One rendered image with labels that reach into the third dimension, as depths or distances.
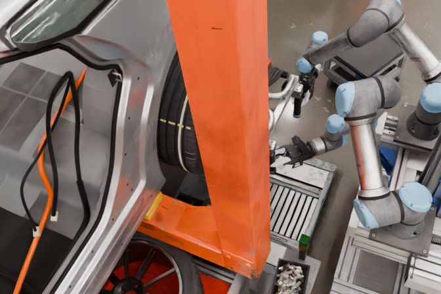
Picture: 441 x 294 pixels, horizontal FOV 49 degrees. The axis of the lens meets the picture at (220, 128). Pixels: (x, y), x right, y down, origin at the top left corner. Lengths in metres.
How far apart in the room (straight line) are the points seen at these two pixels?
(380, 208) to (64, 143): 1.28
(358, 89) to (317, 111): 1.65
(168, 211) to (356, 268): 1.00
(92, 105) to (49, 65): 0.45
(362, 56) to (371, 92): 1.53
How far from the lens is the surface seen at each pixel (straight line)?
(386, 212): 1.84
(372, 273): 2.63
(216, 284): 2.51
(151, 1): 1.72
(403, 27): 2.18
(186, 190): 2.80
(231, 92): 1.14
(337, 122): 2.11
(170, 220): 2.21
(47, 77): 2.40
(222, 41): 1.03
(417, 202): 1.87
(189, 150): 2.07
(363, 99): 1.74
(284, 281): 2.18
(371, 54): 3.30
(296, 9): 4.11
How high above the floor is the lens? 2.63
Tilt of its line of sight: 53 degrees down
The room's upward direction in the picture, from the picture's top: 8 degrees counter-clockwise
